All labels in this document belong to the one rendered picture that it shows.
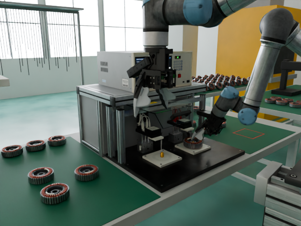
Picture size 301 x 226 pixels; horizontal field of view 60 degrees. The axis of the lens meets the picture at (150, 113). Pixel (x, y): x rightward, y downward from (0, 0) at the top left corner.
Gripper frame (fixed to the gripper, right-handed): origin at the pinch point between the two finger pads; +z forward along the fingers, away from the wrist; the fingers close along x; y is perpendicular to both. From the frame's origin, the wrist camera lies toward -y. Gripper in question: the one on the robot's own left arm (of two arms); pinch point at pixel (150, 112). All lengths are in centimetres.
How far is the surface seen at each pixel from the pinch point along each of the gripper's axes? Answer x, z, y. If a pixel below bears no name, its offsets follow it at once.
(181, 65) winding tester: 67, -9, -37
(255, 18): 405, -61, -133
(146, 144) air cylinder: 40, 34, -40
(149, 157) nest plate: 34, 37, -32
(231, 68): 410, 25, -170
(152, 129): 39, 23, -35
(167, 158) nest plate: 39, 37, -24
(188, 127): 64, 27, -29
